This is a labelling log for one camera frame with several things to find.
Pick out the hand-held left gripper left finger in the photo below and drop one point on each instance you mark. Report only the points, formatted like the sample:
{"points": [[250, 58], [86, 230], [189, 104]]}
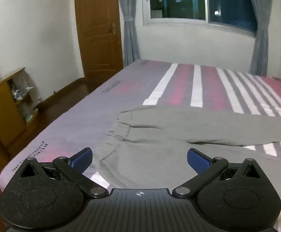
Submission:
{"points": [[83, 158]]}

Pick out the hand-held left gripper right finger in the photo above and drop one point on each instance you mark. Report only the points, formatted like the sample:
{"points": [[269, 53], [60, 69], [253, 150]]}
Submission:
{"points": [[197, 159]]}

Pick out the grey pants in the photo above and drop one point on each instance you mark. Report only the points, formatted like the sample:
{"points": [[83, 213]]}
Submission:
{"points": [[159, 135]]}

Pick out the teal object in cabinet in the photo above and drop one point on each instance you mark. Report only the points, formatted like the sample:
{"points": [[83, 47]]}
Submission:
{"points": [[31, 116]]}

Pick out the crumpled white paper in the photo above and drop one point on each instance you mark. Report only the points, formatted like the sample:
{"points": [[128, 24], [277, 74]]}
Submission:
{"points": [[22, 92]]}

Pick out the wooden cabinet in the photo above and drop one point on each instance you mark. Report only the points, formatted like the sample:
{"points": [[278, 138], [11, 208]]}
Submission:
{"points": [[0, 106]]}

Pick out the wooden door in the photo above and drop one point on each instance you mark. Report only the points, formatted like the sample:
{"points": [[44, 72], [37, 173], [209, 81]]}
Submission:
{"points": [[97, 29]]}

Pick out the grey curtain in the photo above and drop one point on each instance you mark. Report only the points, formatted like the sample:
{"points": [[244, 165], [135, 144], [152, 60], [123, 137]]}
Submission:
{"points": [[129, 36], [261, 41]]}

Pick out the window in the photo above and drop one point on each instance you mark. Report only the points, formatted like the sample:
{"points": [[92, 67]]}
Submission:
{"points": [[179, 2]]}

